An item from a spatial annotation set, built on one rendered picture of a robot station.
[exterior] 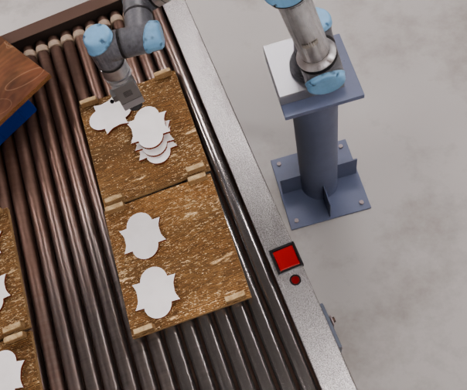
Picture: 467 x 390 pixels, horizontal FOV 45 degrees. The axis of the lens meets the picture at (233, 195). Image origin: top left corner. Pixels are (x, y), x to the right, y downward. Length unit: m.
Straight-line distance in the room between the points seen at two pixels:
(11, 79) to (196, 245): 0.86
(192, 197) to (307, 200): 1.05
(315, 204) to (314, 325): 1.17
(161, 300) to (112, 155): 0.52
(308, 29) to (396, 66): 1.60
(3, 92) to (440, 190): 1.88
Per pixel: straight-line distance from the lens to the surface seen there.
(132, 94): 1.62
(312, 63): 1.61
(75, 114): 2.02
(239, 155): 1.77
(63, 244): 1.82
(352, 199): 2.66
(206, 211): 1.68
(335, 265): 2.56
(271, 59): 1.94
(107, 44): 1.47
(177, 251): 1.66
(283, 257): 1.60
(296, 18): 1.46
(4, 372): 1.76
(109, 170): 1.84
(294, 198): 2.67
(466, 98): 3.00
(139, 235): 1.70
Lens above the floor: 2.45
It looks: 64 degrees down
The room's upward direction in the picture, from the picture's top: 22 degrees counter-clockwise
